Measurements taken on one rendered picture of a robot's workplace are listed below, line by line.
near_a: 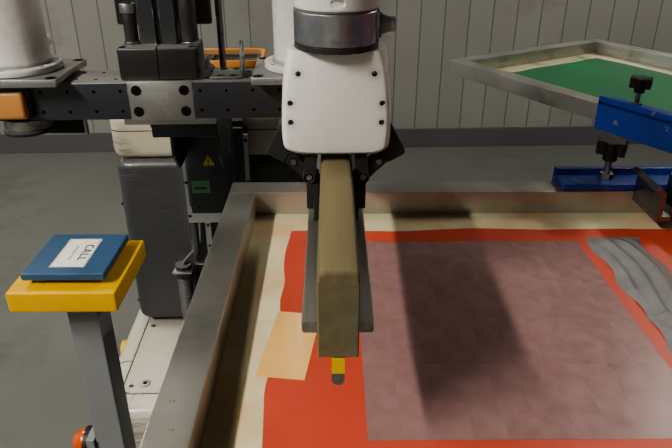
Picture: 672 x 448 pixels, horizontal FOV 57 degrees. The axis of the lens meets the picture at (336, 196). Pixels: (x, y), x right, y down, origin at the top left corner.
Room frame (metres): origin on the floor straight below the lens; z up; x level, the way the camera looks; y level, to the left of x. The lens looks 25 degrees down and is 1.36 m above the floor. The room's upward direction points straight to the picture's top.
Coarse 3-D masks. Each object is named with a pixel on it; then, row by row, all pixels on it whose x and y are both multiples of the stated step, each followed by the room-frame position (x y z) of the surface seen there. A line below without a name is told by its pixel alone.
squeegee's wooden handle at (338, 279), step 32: (320, 192) 0.48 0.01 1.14; (352, 192) 0.48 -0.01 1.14; (320, 224) 0.42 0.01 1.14; (352, 224) 0.42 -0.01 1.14; (320, 256) 0.38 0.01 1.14; (352, 256) 0.37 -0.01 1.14; (320, 288) 0.35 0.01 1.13; (352, 288) 0.35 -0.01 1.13; (320, 320) 0.35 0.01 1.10; (352, 320) 0.35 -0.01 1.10; (320, 352) 0.35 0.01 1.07; (352, 352) 0.35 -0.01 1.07
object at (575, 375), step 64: (384, 320) 0.55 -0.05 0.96; (448, 320) 0.55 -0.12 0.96; (512, 320) 0.55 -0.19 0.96; (576, 320) 0.55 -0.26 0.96; (640, 320) 0.55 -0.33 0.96; (320, 384) 0.45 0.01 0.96; (384, 384) 0.45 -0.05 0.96; (448, 384) 0.45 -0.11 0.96; (512, 384) 0.45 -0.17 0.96; (576, 384) 0.45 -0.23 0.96; (640, 384) 0.45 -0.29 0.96
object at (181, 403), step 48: (240, 192) 0.80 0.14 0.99; (288, 192) 0.81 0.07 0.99; (384, 192) 0.81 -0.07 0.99; (432, 192) 0.81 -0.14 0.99; (480, 192) 0.81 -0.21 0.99; (528, 192) 0.81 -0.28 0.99; (576, 192) 0.81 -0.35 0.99; (624, 192) 0.81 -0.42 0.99; (240, 240) 0.66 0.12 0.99; (192, 336) 0.48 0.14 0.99; (192, 384) 0.41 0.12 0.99; (192, 432) 0.36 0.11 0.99
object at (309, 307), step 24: (312, 216) 0.55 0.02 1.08; (360, 216) 0.55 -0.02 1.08; (312, 240) 0.50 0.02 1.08; (360, 240) 0.50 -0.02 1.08; (312, 264) 0.46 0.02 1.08; (360, 264) 0.46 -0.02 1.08; (312, 288) 0.43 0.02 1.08; (360, 288) 0.43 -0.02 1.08; (312, 312) 0.40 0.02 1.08; (360, 312) 0.40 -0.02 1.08
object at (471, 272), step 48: (384, 240) 0.73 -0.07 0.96; (432, 240) 0.73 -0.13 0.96; (480, 240) 0.73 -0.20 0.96; (528, 240) 0.73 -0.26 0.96; (576, 240) 0.73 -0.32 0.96; (288, 288) 0.61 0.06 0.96; (384, 288) 0.61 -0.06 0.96; (432, 288) 0.61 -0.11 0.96; (480, 288) 0.61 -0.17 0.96; (528, 288) 0.61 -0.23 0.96; (576, 288) 0.61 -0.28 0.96
